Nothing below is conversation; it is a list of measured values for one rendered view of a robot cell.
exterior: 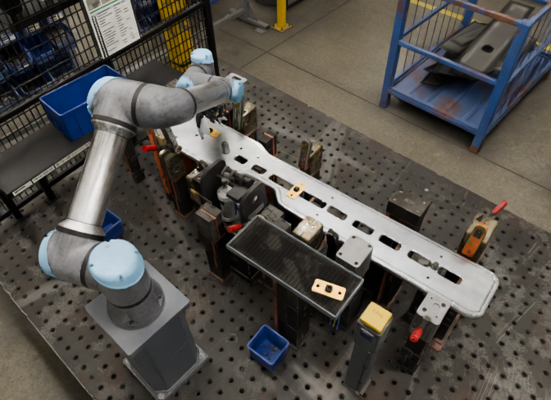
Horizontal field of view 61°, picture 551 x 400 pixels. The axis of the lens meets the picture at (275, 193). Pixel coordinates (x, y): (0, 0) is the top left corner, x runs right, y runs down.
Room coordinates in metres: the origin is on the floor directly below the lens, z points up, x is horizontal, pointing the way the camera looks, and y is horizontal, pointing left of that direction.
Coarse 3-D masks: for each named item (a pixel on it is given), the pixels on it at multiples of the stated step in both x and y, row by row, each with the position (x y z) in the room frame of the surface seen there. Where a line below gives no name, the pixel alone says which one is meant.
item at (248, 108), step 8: (248, 104) 1.54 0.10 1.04; (248, 112) 1.50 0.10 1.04; (256, 112) 1.53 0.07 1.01; (248, 120) 1.49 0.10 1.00; (256, 120) 1.53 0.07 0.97; (248, 128) 1.49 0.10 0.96; (256, 128) 1.53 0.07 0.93; (248, 136) 1.48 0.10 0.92; (256, 136) 1.55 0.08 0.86; (240, 160) 1.50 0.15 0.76
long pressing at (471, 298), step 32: (192, 128) 1.46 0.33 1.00; (224, 128) 1.45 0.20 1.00; (224, 160) 1.27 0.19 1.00; (256, 160) 1.26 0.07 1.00; (320, 192) 1.09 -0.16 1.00; (352, 224) 0.94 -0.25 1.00; (384, 224) 0.94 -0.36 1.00; (384, 256) 0.81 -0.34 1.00; (448, 256) 0.80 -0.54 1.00; (416, 288) 0.70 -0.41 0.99; (448, 288) 0.69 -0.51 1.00; (480, 288) 0.69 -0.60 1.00
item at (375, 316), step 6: (372, 306) 0.56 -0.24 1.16; (378, 306) 0.56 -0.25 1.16; (366, 312) 0.54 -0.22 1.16; (372, 312) 0.54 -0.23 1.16; (378, 312) 0.54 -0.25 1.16; (384, 312) 0.54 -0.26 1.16; (360, 318) 0.53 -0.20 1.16; (366, 318) 0.53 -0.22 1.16; (372, 318) 0.53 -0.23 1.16; (378, 318) 0.52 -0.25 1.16; (384, 318) 0.52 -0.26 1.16; (366, 324) 0.52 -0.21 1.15; (372, 324) 0.51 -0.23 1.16; (378, 324) 0.51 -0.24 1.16; (384, 324) 0.51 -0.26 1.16; (378, 330) 0.49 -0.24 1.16
